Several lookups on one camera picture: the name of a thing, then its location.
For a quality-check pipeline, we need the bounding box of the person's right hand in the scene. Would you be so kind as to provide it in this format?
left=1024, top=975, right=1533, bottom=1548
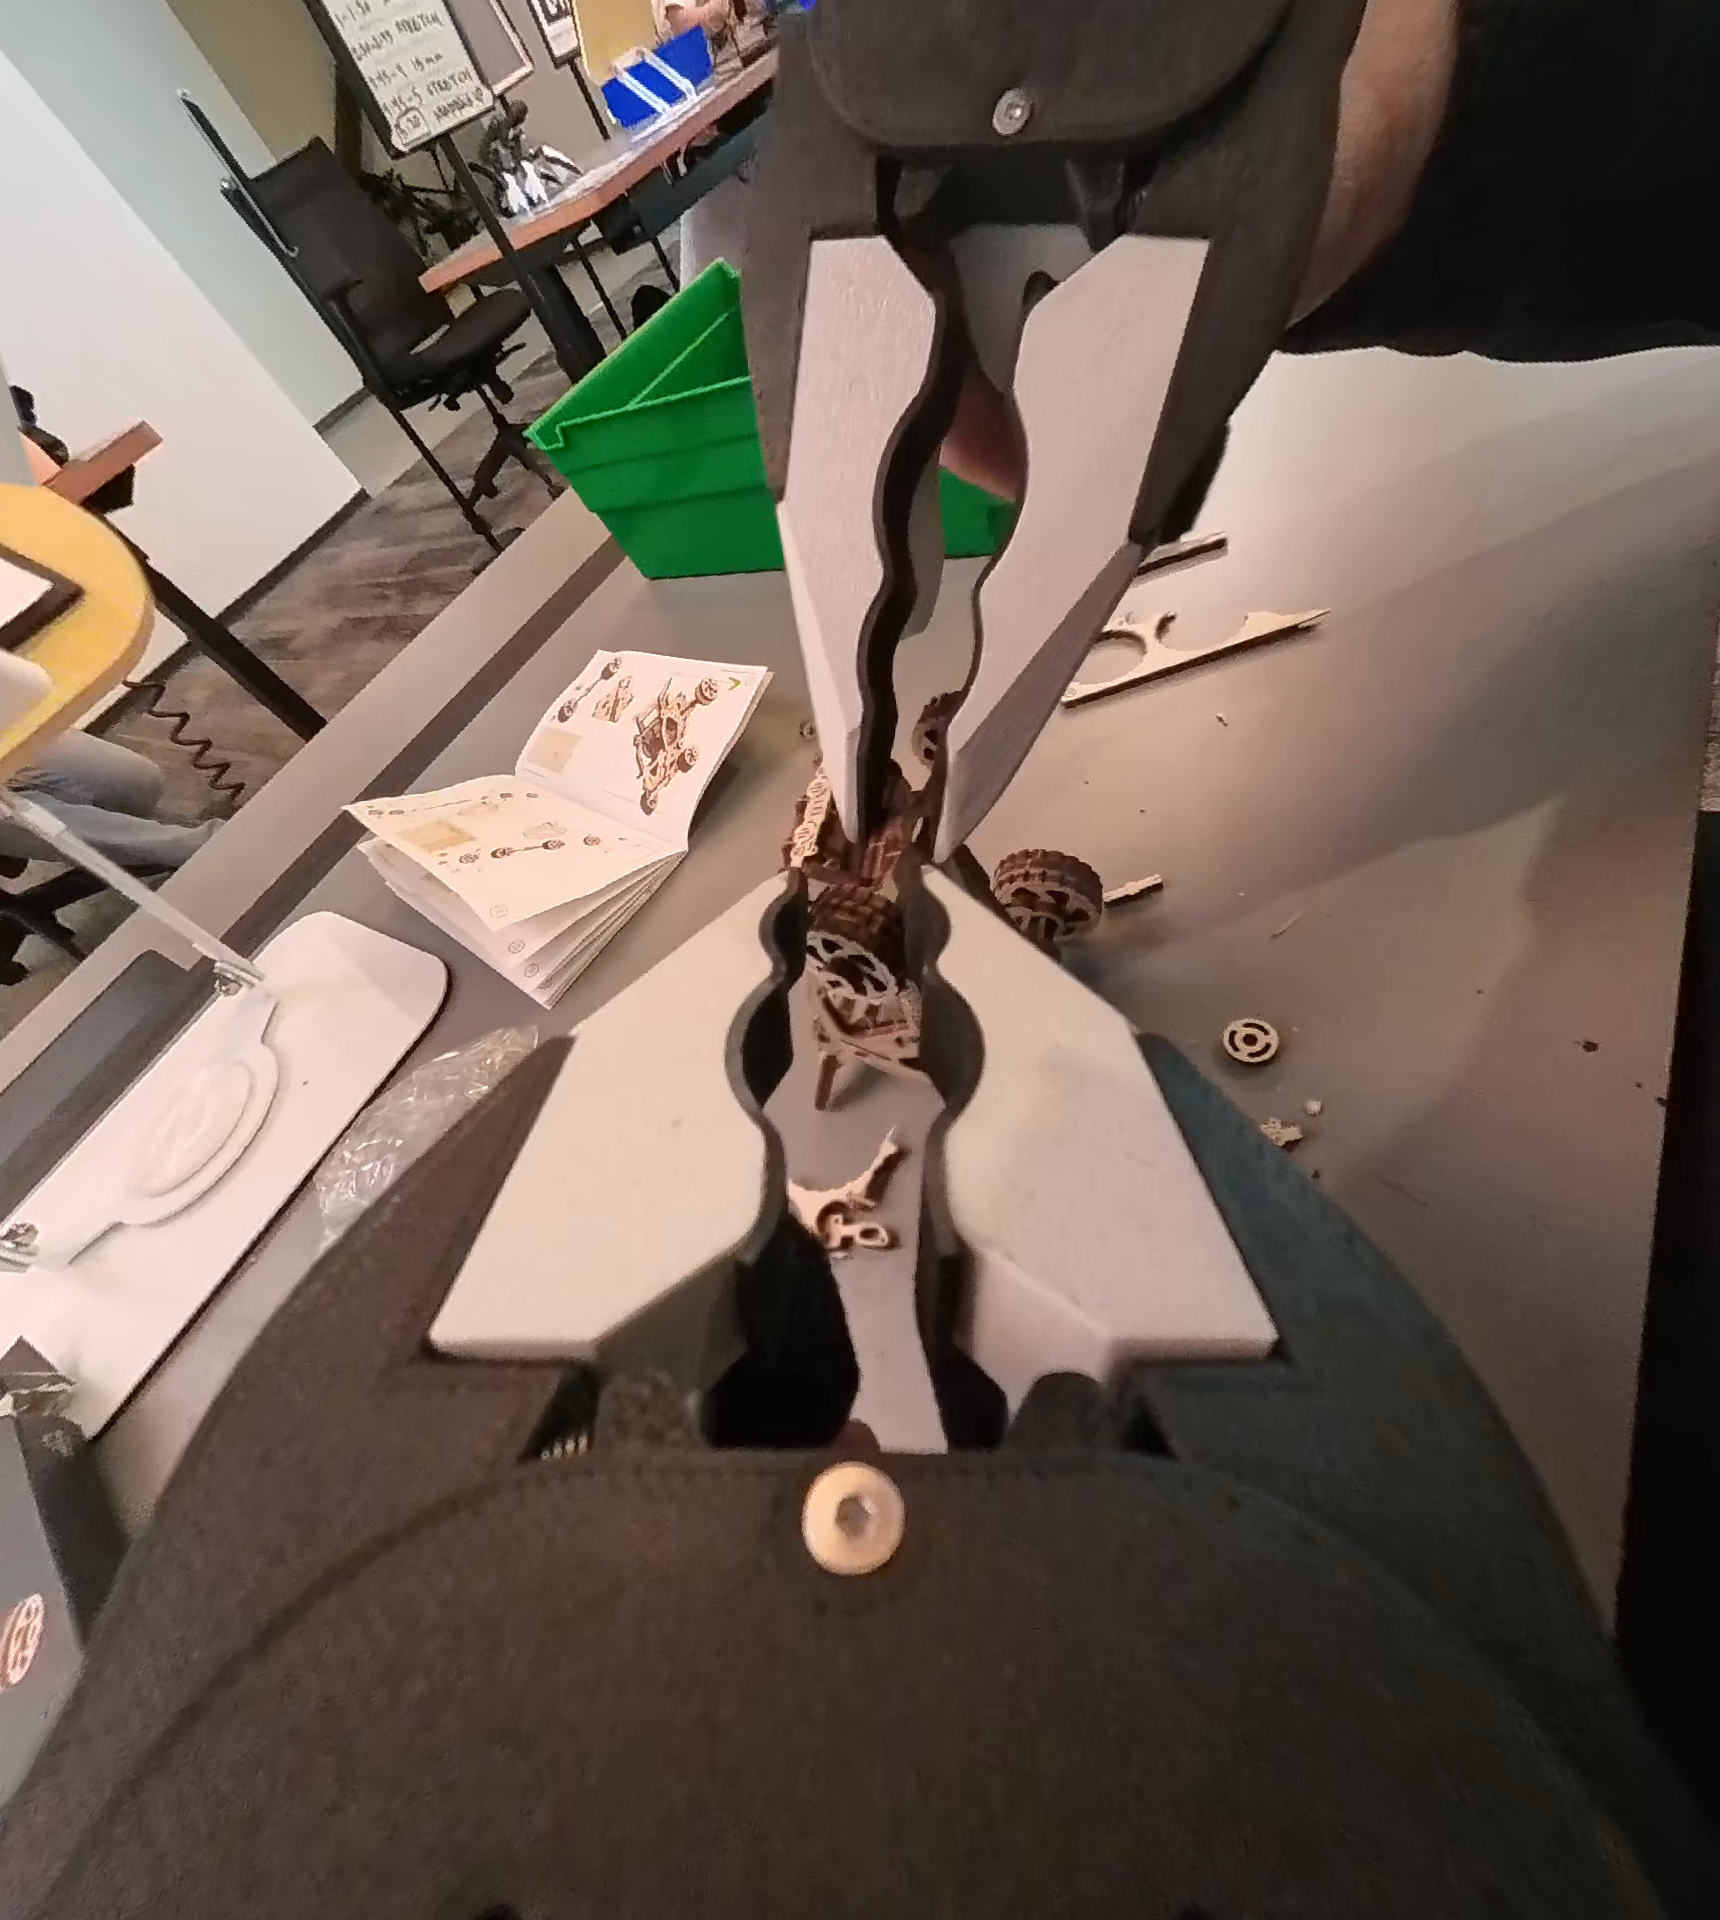
left=943, top=348, right=1031, bottom=500

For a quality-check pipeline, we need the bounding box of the pale forked wooden scrap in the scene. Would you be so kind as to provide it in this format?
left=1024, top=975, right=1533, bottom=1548
left=783, top=1133, right=908, bottom=1231

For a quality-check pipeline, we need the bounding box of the blue plastic bin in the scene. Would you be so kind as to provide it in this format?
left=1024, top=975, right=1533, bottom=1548
left=599, top=27, right=723, bottom=133

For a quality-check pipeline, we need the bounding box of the whiteboard with handwriting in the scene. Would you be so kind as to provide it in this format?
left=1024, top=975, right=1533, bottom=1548
left=305, top=0, right=499, bottom=162

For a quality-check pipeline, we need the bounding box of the black office chair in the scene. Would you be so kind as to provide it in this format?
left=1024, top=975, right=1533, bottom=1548
left=218, top=133, right=566, bottom=553

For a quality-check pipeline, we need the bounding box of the wooden wheel axle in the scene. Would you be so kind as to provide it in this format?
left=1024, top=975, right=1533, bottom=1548
left=800, top=692, right=956, bottom=1041

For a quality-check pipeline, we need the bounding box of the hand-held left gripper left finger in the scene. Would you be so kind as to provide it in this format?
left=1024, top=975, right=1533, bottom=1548
left=426, top=875, right=815, bottom=1360

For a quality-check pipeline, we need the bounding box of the instruction booklet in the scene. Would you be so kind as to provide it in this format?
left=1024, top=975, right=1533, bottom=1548
left=343, top=646, right=778, bottom=1014

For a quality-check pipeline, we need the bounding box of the wooden sheet offcut with holes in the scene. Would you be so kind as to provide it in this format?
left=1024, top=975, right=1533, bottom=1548
left=1058, top=605, right=1339, bottom=710

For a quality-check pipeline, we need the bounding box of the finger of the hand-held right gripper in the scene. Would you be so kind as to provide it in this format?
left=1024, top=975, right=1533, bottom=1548
left=777, top=233, right=952, bottom=838
left=933, top=234, right=1213, bottom=869

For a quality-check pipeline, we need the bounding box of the clear plastic bag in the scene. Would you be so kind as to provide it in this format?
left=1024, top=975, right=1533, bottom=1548
left=308, top=1021, right=543, bottom=1250

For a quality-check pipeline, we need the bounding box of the wooden buggy model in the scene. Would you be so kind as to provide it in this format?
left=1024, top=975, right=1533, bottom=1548
left=778, top=691, right=1113, bottom=1117

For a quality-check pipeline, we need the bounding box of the brown-topped desk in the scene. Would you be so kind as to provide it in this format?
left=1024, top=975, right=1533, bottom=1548
left=415, top=48, right=783, bottom=381
left=27, top=420, right=333, bottom=748

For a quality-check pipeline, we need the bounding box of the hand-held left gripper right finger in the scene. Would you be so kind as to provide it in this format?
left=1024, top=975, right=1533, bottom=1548
left=916, top=864, right=1281, bottom=1378

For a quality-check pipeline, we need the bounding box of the green plastic bin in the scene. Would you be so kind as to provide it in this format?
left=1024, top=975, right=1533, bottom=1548
left=518, top=254, right=1023, bottom=583

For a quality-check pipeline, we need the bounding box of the black coiled cable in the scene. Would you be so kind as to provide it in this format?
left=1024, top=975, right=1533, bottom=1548
left=122, top=673, right=259, bottom=801

